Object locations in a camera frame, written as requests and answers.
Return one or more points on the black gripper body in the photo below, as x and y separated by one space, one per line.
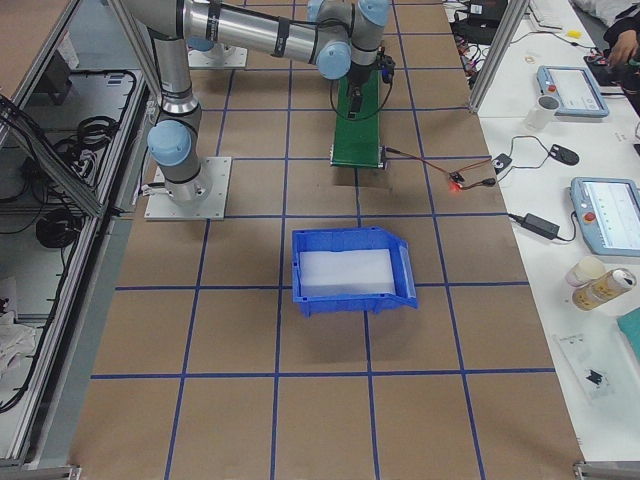
357 78

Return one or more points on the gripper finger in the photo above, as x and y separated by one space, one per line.
355 103

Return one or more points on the green conveyor belt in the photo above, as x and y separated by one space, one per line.
357 142

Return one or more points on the small sensor board red LED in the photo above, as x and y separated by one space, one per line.
456 181

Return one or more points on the blue plastic bin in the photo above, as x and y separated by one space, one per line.
345 239

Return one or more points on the white foam sheet in bin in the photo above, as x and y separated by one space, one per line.
326 273

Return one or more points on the white mug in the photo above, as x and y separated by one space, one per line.
542 113

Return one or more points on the blue teach pendant far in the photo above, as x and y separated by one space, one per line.
575 89

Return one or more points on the blue teach pendant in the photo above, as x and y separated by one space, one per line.
575 89
607 211

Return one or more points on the black power adapter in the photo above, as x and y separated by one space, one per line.
537 225

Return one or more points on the blue teach pendant near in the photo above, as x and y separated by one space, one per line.
607 211

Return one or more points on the beverage can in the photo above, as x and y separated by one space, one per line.
607 287

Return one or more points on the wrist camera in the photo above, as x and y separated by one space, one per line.
386 66

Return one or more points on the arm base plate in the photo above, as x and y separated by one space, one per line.
204 197
198 61

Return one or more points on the aluminium frame post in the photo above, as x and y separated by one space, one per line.
504 35

